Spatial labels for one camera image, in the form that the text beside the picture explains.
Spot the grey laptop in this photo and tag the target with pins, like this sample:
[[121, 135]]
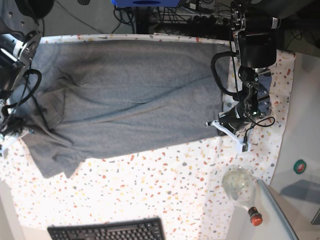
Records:
[[281, 221]]

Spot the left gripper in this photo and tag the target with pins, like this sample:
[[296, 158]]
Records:
[[232, 121]]

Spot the black keyboard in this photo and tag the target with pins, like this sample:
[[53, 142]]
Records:
[[145, 229]]

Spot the grey t-shirt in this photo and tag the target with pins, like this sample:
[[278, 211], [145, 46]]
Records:
[[105, 99]]

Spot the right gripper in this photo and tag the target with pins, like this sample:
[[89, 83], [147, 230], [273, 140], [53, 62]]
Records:
[[14, 130]]

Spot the green tape roll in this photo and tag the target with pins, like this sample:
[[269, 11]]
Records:
[[300, 167]]

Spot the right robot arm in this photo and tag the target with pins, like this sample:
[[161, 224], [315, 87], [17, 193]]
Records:
[[19, 40]]

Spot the blue box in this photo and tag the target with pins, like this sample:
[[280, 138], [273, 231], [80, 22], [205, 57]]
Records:
[[146, 3]]

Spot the clear bottle with red cap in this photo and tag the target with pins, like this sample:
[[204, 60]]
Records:
[[240, 187]]

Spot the terrazzo patterned tablecloth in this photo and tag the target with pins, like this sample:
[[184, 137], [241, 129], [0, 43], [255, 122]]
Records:
[[180, 183]]

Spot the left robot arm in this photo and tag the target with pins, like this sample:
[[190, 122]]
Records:
[[253, 45]]

